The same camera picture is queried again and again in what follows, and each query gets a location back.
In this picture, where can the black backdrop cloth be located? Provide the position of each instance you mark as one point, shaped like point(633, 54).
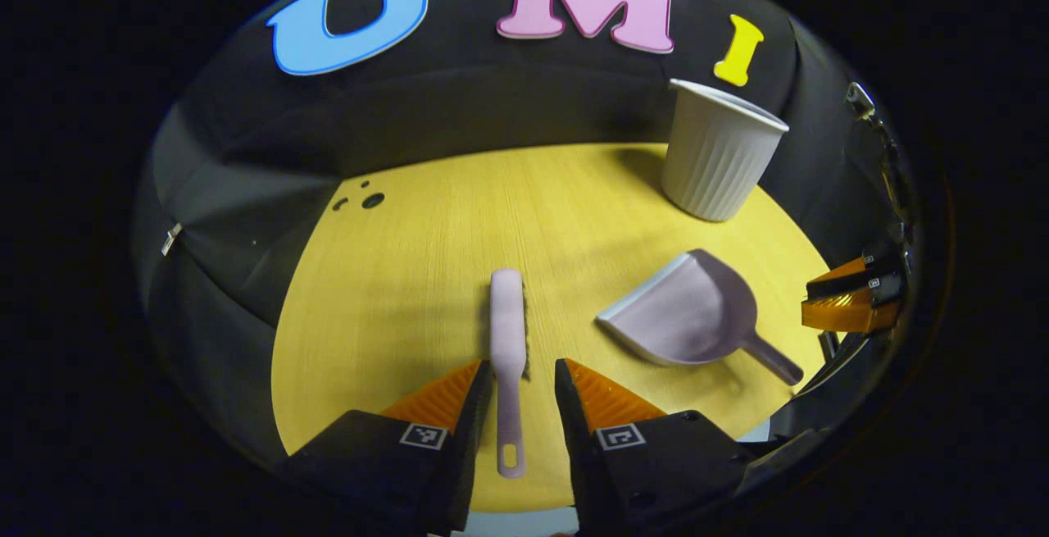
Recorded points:
point(459, 102)

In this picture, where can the pink dustpan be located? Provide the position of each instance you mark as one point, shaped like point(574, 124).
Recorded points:
point(692, 316)

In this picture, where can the white cloth clip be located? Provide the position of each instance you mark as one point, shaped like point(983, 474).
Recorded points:
point(170, 238)

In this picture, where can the yellow wooden desktop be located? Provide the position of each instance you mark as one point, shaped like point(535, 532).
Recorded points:
point(393, 299)

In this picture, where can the white ribbed garbage bin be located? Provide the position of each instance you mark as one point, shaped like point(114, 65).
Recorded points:
point(717, 160)

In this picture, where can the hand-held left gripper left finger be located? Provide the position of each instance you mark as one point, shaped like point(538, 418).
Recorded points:
point(459, 439)

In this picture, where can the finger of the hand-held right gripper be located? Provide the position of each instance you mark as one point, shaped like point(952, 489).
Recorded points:
point(852, 311)
point(840, 281)

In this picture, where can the small pink broom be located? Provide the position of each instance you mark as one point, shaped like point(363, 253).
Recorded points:
point(507, 324)

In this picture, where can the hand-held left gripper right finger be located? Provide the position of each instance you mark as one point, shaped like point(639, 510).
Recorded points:
point(578, 439)

